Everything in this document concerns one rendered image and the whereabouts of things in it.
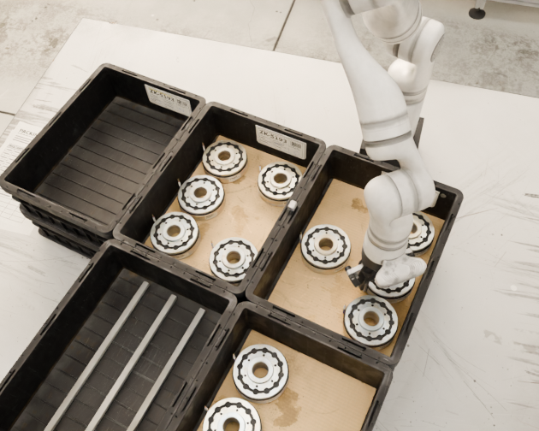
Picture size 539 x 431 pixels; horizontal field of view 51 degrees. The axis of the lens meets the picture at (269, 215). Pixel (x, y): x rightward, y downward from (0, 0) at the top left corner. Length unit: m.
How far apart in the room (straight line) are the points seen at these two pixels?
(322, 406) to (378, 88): 0.58
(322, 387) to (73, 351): 0.49
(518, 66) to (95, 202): 2.11
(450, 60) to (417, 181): 2.01
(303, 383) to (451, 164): 0.72
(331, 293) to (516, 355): 0.42
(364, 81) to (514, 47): 2.20
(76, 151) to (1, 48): 1.80
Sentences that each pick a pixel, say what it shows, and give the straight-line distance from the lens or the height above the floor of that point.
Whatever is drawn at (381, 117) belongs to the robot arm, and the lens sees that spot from 0.81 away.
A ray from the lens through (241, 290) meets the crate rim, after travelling 1.05.
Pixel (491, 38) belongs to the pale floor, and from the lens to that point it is 2.99.
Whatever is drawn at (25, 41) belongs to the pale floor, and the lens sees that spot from 3.18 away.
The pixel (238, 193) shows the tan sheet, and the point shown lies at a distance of 1.27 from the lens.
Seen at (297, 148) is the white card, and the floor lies 0.89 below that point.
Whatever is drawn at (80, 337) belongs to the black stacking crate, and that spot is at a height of 0.83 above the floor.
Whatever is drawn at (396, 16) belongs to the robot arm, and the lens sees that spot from 0.92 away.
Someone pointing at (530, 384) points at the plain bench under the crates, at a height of 0.70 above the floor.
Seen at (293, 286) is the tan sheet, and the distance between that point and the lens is 1.16.
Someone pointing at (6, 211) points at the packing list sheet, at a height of 0.70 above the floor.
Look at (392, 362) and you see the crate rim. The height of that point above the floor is 0.93.
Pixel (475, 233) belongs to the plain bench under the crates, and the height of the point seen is 0.70.
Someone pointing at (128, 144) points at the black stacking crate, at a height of 0.83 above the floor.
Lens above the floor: 1.89
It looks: 59 degrees down
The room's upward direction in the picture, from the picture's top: 5 degrees counter-clockwise
